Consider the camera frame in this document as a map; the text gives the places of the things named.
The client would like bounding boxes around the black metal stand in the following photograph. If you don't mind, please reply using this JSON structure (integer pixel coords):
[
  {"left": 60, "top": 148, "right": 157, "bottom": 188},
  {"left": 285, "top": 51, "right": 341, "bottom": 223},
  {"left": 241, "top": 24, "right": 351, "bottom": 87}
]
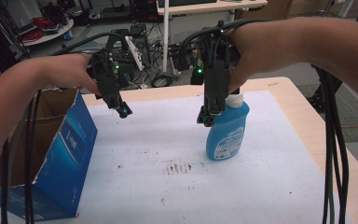
[{"left": 307, "top": 66, "right": 345, "bottom": 115}]

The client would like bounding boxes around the black electronics box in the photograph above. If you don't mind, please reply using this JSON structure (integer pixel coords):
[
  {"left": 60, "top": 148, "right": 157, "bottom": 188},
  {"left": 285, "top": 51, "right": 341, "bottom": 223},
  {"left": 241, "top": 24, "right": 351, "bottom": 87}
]
[{"left": 105, "top": 23, "right": 152, "bottom": 90}]

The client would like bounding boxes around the person's right hand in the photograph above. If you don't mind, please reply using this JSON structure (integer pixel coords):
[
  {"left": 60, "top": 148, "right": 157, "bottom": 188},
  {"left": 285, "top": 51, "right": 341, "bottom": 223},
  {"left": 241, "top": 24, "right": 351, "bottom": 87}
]
[{"left": 227, "top": 20, "right": 282, "bottom": 94}]

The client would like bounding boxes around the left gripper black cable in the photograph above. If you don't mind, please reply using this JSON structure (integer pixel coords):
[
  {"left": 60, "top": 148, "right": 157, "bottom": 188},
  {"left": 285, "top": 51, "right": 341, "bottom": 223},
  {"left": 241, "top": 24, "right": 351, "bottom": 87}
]
[{"left": 0, "top": 31, "right": 129, "bottom": 224}]

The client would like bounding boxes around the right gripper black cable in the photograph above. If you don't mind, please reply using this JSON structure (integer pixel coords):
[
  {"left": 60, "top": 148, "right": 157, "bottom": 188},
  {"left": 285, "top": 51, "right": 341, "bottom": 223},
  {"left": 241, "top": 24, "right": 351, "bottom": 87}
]
[{"left": 176, "top": 17, "right": 350, "bottom": 224}]

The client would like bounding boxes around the blue detergent bottle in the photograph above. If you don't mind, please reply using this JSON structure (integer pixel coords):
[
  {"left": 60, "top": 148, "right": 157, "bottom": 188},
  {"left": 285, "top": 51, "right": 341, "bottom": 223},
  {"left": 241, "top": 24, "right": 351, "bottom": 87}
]
[{"left": 205, "top": 92, "right": 251, "bottom": 161}]

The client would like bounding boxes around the person's left hand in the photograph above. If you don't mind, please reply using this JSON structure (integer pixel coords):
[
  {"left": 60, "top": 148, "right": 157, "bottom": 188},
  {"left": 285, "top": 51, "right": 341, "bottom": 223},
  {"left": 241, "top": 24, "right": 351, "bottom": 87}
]
[{"left": 40, "top": 53, "right": 103, "bottom": 95}]

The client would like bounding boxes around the wooden desk with white legs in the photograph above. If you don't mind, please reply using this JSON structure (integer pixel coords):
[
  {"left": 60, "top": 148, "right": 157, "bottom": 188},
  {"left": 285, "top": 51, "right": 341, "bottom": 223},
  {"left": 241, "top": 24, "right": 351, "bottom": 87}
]
[{"left": 156, "top": 0, "right": 269, "bottom": 74}]

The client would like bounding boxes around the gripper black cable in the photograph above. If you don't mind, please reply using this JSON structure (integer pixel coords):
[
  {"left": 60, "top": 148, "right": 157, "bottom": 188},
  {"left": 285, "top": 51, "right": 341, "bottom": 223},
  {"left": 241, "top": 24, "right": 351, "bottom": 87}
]
[
  {"left": 176, "top": 17, "right": 350, "bottom": 224},
  {"left": 0, "top": 31, "right": 129, "bottom": 224}
]

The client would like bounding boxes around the round white table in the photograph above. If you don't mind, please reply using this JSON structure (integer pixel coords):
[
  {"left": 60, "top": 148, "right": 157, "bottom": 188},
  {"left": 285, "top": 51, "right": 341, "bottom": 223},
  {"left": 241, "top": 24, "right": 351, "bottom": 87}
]
[{"left": 18, "top": 18, "right": 76, "bottom": 48}]

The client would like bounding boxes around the black keyboard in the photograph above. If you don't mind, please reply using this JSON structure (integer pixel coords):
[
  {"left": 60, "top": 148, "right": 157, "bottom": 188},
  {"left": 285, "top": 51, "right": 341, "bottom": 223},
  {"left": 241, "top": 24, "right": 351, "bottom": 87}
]
[{"left": 158, "top": 0, "right": 218, "bottom": 7}]

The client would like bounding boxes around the left gripper grey cable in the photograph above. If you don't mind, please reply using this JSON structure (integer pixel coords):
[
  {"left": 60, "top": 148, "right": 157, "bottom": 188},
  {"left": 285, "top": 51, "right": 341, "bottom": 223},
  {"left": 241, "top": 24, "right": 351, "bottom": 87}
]
[{"left": 7, "top": 106, "right": 32, "bottom": 194}]

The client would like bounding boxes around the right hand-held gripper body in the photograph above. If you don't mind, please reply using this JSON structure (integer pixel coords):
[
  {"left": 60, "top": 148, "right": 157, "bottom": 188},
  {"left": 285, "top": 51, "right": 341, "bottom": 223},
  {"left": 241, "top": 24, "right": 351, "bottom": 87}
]
[{"left": 195, "top": 20, "right": 241, "bottom": 114}]

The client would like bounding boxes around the brown cardboard box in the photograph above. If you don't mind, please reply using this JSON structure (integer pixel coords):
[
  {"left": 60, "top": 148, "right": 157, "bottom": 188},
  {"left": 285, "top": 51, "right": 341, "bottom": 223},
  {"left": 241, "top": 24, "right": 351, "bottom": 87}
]
[{"left": 234, "top": 0, "right": 294, "bottom": 21}]

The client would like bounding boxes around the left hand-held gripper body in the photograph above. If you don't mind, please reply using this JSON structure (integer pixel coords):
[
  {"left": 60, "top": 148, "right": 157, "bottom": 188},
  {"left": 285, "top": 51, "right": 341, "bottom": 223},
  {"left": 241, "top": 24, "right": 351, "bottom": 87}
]
[{"left": 87, "top": 35, "right": 145, "bottom": 110}]

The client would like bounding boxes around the blue cardboard box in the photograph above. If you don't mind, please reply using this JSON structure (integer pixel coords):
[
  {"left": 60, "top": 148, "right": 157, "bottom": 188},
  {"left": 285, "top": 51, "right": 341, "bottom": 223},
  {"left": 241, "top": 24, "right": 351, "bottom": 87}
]
[{"left": 0, "top": 87, "right": 99, "bottom": 222}]

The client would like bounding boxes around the red cable coil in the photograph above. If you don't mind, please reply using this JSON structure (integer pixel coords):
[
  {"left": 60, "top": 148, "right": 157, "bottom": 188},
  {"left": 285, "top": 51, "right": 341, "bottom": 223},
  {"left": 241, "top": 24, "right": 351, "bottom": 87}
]
[{"left": 20, "top": 17, "right": 56, "bottom": 43}]

